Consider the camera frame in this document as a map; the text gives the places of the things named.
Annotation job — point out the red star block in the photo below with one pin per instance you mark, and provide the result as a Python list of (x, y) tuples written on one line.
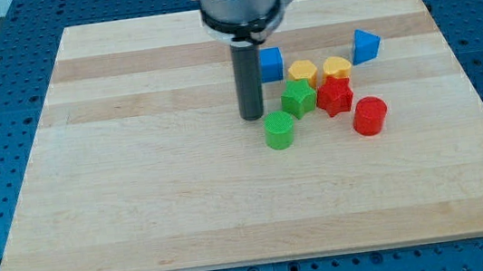
[(335, 96)]

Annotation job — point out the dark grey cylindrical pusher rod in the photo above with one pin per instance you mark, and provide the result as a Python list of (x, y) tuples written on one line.
[(247, 75)]

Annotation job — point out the blue triangle block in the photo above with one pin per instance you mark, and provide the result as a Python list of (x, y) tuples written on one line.
[(365, 46)]

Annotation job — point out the light wooden board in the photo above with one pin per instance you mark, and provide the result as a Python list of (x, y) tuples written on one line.
[(141, 161)]

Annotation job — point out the green cylinder block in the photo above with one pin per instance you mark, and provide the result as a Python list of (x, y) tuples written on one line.
[(279, 130)]

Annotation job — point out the blue cube block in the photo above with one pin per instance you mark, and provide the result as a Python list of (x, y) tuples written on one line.
[(271, 61)]

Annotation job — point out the red cylinder block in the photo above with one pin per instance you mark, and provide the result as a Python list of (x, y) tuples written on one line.
[(370, 114)]

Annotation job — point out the green star block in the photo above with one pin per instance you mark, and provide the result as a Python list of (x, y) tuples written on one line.
[(298, 98)]

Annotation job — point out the yellow hexagon block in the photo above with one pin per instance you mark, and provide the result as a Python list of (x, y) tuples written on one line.
[(304, 69)]

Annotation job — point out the yellow heart block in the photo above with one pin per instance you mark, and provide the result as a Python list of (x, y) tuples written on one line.
[(336, 67)]

